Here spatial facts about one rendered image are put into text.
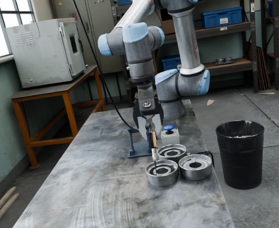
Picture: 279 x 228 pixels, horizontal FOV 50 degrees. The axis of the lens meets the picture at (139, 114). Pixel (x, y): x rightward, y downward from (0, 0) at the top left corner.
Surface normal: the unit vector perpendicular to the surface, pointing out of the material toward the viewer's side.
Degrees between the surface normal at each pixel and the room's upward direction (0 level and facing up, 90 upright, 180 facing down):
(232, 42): 90
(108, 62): 90
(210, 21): 90
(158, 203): 0
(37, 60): 90
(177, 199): 0
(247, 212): 0
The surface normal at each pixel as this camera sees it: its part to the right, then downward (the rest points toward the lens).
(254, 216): -0.16, -0.94
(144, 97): -0.15, -0.63
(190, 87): -0.37, 0.53
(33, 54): -0.07, 0.31
